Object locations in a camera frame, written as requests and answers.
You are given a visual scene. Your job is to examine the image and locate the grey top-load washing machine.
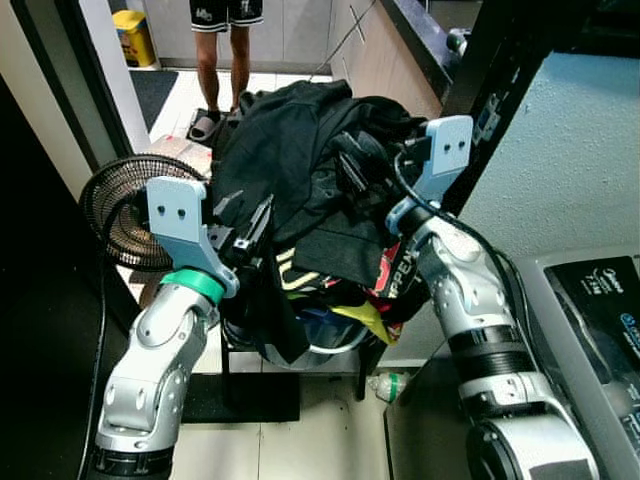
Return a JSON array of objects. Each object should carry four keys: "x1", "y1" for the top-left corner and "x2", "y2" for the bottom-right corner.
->
[{"x1": 515, "y1": 250, "x2": 640, "y2": 480}]

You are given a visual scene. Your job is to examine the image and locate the beige cabinet with dark counter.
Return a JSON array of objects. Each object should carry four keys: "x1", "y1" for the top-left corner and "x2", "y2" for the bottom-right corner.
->
[{"x1": 330, "y1": 0, "x2": 461, "y2": 116}]

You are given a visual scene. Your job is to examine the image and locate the red black printed garment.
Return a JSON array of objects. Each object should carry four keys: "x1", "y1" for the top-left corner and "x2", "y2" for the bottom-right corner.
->
[{"x1": 368, "y1": 245, "x2": 421, "y2": 323}]

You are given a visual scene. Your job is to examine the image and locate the black floor fan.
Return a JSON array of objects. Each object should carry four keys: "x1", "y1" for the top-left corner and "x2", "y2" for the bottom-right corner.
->
[{"x1": 80, "y1": 155, "x2": 206, "y2": 273}]

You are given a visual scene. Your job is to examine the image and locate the black stool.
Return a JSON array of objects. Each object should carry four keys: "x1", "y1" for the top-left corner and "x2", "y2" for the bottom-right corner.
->
[{"x1": 218, "y1": 330, "x2": 386, "y2": 401}]

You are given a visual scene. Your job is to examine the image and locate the blue garment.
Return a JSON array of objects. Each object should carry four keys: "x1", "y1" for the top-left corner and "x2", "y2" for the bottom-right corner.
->
[{"x1": 295, "y1": 305, "x2": 346, "y2": 346}]

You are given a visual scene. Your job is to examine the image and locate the dark door mat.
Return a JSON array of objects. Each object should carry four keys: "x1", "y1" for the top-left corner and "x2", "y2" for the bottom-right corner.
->
[{"x1": 130, "y1": 68, "x2": 181, "y2": 131}]

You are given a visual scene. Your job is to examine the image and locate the yellow garment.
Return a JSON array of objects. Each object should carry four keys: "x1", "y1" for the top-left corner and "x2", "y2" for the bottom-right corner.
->
[{"x1": 330, "y1": 300, "x2": 396, "y2": 346}]

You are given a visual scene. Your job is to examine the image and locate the white laundry basket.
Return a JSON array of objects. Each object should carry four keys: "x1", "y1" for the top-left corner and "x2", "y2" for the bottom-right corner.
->
[{"x1": 225, "y1": 310, "x2": 376, "y2": 357}]

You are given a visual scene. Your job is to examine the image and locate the person in black shorts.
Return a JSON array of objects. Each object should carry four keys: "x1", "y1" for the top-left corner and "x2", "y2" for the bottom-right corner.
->
[{"x1": 188, "y1": 0, "x2": 266, "y2": 113}]

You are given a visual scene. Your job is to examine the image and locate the black floor mat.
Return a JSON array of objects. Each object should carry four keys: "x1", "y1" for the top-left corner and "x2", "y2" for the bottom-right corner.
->
[{"x1": 180, "y1": 375, "x2": 301, "y2": 423}]

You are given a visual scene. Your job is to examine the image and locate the yellow bin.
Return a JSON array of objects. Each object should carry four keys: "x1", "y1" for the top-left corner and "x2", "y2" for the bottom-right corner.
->
[{"x1": 112, "y1": 10, "x2": 158, "y2": 69}]

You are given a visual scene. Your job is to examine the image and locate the clear bottle with green band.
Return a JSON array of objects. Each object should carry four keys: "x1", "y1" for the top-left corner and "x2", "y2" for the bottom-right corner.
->
[{"x1": 368, "y1": 371, "x2": 411, "y2": 404}]

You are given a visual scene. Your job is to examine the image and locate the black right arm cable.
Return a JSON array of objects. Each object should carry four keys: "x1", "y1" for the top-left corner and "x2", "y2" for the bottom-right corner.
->
[{"x1": 392, "y1": 150, "x2": 531, "y2": 321}]

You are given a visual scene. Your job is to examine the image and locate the pale blue left wrist camera mount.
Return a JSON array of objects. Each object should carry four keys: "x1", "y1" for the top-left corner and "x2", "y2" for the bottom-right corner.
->
[{"x1": 145, "y1": 175, "x2": 241, "y2": 301}]

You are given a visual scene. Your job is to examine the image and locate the pale blue wrist camera mount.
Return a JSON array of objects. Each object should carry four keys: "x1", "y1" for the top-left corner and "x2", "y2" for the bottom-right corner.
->
[
  {"x1": 145, "y1": 175, "x2": 241, "y2": 301},
  {"x1": 403, "y1": 115, "x2": 475, "y2": 208}
]

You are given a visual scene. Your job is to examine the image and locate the pale blue right wrist camera mount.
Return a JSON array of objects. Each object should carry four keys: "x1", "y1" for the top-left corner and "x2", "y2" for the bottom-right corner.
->
[{"x1": 403, "y1": 115, "x2": 475, "y2": 208}]

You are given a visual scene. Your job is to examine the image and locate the black metal frame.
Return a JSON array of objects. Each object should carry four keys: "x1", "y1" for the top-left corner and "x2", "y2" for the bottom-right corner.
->
[{"x1": 440, "y1": 0, "x2": 640, "y2": 216}]

